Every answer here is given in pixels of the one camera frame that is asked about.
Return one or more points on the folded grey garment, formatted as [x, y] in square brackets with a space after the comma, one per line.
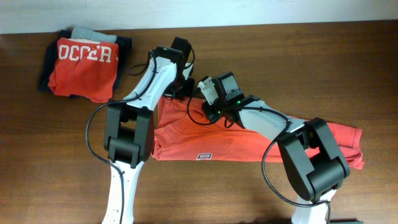
[84, 33]

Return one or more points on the folded navy blue garment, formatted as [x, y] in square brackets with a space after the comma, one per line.
[51, 55]

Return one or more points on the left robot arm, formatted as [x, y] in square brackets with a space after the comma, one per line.
[129, 132]

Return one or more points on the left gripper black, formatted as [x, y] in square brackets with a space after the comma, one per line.
[188, 91]

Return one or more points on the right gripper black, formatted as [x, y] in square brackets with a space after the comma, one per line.
[212, 116]

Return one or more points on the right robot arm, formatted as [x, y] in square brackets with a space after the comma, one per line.
[312, 159]

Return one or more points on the salmon red t-shirt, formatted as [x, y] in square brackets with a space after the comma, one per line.
[181, 136]

